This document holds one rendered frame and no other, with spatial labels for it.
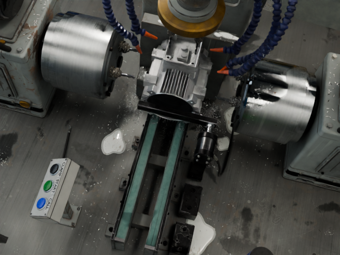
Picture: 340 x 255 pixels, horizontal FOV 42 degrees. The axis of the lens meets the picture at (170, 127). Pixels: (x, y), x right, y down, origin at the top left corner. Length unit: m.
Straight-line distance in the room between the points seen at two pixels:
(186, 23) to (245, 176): 0.63
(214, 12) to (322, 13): 2.10
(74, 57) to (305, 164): 0.80
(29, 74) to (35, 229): 0.49
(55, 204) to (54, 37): 0.49
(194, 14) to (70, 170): 0.53
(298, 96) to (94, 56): 0.60
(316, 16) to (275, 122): 1.94
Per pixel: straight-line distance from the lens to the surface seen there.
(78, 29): 1.36
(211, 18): 1.18
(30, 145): 1.59
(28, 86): 1.47
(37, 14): 1.42
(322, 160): 1.46
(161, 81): 1.35
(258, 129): 1.35
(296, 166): 1.52
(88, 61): 1.32
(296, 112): 1.32
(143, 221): 1.41
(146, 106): 1.36
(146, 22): 1.40
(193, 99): 1.32
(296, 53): 1.89
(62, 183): 1.22
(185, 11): 1.15
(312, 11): 3.23
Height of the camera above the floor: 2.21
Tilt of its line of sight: 63 degrees down
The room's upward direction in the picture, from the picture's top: 10 degrees clockwise
